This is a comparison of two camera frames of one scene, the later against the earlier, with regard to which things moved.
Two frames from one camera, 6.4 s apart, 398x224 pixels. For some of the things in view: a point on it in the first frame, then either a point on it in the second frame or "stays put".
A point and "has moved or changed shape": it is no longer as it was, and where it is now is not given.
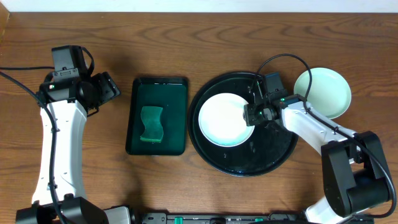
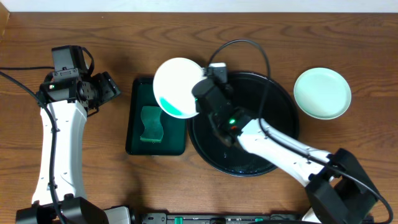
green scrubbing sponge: [151, 117] stays put
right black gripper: [249, 114] → [227, 93]
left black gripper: [109, 86] stays put
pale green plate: [333, 101] stays put
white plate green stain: [221, 121] has moved or changed shape
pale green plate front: [329, 94] stays put
